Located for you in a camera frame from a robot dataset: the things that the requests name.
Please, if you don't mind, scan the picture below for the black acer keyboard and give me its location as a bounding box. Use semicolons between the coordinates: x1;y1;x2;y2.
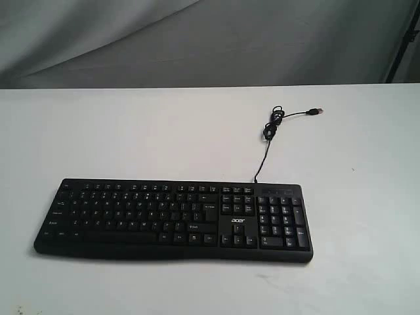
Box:
33;178;314;263

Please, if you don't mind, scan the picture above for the grey backdrop cloth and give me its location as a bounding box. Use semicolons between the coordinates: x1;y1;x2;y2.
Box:
1;1;416;89

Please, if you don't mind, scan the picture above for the black tripod stand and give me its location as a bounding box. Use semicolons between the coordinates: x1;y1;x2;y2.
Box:
385;1;419;83

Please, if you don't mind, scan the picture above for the black USB cable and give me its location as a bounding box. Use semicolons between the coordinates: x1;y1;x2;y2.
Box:
252;105;325;184

